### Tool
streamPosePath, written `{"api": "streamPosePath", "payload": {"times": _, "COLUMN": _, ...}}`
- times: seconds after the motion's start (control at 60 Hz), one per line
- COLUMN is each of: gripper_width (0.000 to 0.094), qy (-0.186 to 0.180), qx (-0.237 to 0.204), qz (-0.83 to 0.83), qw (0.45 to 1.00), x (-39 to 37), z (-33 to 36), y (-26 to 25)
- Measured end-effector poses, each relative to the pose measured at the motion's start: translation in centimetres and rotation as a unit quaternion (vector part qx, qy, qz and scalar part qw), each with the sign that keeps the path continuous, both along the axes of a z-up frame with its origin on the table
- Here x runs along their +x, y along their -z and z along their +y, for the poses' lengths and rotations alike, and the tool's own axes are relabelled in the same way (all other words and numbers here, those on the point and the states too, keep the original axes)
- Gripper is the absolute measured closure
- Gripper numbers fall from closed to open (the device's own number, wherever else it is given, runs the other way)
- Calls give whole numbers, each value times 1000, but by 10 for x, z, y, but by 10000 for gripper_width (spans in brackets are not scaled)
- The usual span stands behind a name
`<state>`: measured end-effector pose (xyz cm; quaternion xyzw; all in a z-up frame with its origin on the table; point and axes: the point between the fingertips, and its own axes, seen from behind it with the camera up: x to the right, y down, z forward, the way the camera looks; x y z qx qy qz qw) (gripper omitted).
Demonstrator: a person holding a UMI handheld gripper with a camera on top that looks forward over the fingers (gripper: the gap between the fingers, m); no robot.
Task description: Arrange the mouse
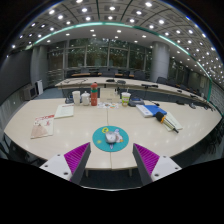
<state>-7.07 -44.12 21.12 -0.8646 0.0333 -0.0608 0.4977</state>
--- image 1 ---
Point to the blue and white book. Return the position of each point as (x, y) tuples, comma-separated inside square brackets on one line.
[(150, 110)]

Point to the white paper booklet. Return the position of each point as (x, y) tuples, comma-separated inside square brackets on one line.
[(64, 111)]

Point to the long curved conference desk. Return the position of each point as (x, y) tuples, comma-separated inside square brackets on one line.
[(96, 81)]

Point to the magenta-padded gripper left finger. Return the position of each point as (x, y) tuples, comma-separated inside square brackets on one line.
[(56, 164)]

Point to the round teal cartoon mouse pad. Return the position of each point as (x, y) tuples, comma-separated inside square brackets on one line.
[(100, 138)]

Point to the red and white brochure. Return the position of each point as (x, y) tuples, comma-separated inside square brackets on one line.
[(42, 126)]

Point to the green and white paper cup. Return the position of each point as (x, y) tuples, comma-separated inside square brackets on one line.
[(125, 99)]

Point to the red bottle with green band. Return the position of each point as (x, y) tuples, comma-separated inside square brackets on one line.
[(94, 95)]

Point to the colourful printed leaflet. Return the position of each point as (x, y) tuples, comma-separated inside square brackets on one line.
[(107, 105)]

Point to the tall white cup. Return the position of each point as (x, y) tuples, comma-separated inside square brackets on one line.
[(76, 98)]

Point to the group of ceiling lights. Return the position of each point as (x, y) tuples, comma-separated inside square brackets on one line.
[(84, 10)]

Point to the dark grey desk device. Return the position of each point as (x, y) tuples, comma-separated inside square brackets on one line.
[(136, 102)]

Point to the group of dark office chairs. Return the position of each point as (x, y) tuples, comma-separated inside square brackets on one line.
[(161, 80)]

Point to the black microphone with yellow band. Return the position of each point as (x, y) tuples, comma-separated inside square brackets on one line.
[(160, 116)]

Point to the silver grey computer mouse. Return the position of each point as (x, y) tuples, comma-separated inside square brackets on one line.
[(110, 137)]

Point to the white standing board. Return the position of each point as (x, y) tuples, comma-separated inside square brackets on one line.
[(40, 87)]

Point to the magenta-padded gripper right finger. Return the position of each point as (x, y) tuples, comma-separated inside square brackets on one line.
[(163, 167)]

